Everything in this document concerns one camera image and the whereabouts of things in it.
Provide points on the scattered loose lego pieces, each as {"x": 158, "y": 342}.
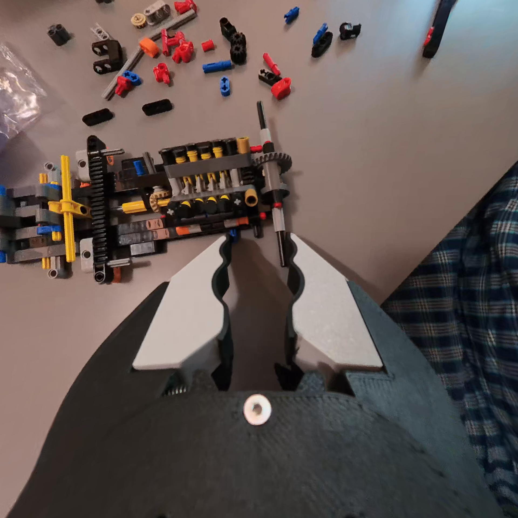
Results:
{"x": 184, "y": 50}

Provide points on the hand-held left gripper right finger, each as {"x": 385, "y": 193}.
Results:
{"x": 332, "y": 319}

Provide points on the lego car chassis assembly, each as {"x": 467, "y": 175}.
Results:
{"x": 202, "y": 174}

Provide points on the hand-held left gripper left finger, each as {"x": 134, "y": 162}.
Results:
{"x": 186, "y": 319}

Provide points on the clear plastic bag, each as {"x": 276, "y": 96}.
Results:
{"x": 20, "y": 93}

